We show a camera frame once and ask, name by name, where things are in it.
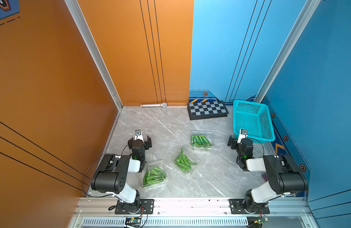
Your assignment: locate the green peppers bunch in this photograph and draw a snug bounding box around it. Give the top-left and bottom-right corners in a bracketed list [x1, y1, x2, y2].
[191, 135, 213, 149]
[174, 147, 197, 173]
[143, 166, 167, 187]

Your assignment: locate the teal plastic basket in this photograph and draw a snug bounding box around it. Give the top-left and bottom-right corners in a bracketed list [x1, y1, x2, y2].
[233, 100, 275, 143]

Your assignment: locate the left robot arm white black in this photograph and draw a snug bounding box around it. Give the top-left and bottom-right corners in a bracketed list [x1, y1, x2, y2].
[91, 135, 152, 214]

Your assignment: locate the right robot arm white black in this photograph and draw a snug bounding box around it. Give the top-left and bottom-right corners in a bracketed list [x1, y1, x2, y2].
[228, 136, 308, 214]

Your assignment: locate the black white checkerboard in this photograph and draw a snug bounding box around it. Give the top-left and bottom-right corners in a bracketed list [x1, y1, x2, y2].
[187, 101, 229, 120]

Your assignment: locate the silver metal cylinder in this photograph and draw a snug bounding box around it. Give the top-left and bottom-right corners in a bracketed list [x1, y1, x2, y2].
[140, 102, 167, 108]

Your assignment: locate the right green circuit board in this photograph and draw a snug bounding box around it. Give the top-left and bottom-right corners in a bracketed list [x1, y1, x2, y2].
[254, 217, 269, 225]

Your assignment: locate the green circuit board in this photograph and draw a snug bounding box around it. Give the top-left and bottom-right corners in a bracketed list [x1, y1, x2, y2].
[124, 217, 142, 228]
[254, 217, 269, 225]

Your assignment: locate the left green circuit board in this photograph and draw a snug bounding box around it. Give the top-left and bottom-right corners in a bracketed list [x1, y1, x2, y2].
[124, 217, 142, 228]

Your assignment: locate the white vent grille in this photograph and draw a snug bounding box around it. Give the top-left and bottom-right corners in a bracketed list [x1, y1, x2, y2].
[81, 217, 249, 227]

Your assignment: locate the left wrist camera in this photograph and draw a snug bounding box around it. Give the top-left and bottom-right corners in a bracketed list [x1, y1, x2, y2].
[135, 130, 144, 141]

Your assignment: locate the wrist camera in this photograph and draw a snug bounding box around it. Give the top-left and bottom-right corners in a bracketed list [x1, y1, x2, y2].
[135, 130, 144, 141]
[237, 129, 248, 144]

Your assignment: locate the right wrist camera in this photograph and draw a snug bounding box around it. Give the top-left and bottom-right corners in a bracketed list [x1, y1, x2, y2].
[237, 129, 248, 144]

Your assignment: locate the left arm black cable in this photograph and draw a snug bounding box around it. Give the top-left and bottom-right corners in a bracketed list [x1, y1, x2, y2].
[81, 143, 130, 199]

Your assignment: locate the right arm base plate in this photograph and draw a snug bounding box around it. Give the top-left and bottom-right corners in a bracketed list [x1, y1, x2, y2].
[229, 199, 270, 215]

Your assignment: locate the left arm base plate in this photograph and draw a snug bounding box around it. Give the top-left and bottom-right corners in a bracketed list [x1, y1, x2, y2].
[115, 199, 155, 215]

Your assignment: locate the aluminium front rail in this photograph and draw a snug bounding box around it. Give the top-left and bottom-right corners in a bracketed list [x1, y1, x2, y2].
[73, 197, 312, 217]

